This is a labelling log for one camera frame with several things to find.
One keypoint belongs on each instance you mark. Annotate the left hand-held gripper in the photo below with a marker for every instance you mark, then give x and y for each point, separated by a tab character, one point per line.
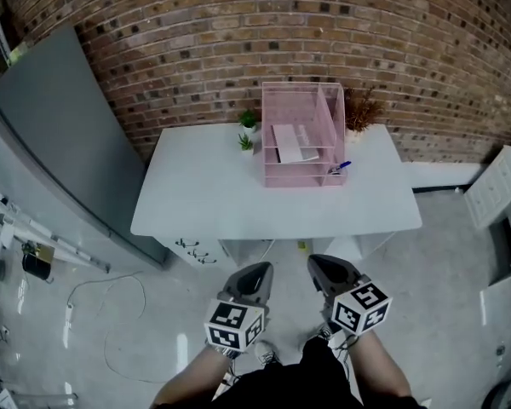
234	324

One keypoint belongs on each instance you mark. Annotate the person's black clothing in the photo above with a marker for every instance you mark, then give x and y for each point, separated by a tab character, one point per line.
289	381

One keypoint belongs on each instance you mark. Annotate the metal ladder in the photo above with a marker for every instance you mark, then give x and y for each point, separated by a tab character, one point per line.
47	241

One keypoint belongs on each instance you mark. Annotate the blue pen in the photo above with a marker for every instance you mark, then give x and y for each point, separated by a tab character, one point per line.
340	167

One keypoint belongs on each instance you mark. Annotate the spiky green potted plant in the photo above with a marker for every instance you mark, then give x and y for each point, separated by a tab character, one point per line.
245	143

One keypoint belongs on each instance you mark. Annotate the pink mesh desk organizer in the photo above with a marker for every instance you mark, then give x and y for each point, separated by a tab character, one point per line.
298	177

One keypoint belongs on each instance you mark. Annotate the black bucket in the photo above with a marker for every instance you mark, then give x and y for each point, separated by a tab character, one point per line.
37	263

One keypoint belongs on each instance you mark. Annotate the white cubby cabinet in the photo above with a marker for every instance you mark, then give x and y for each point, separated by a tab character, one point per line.
494	190

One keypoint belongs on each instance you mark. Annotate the white desk with drawers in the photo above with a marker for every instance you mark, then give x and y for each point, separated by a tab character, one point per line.
221	198

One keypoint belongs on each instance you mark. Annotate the brown dried potted plant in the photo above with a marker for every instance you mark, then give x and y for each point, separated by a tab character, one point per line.
363	111

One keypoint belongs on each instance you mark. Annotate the person's left forearm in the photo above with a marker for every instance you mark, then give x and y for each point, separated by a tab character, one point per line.
187	377

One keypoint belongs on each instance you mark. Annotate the person's right forearm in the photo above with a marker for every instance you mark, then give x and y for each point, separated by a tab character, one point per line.
381	364

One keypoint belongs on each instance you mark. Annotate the grey and white notebook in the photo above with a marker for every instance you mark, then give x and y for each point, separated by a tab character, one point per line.
291	145

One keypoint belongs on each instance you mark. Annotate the person's white shoe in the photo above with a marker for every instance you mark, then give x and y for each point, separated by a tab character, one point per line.
326	333
266	353

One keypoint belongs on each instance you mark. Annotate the leafy green potted plant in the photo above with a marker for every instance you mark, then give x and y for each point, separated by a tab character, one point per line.
249	119

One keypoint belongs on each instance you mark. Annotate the person's left white shoe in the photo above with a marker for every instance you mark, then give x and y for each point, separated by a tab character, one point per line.
266	353

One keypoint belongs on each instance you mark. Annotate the person's right white shoe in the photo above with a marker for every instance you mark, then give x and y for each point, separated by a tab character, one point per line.
326	333

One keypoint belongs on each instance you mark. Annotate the metal wristwatch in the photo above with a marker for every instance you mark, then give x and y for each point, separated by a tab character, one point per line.
225	352

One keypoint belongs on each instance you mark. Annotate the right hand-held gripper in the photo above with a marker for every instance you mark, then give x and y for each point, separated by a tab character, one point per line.
362	309

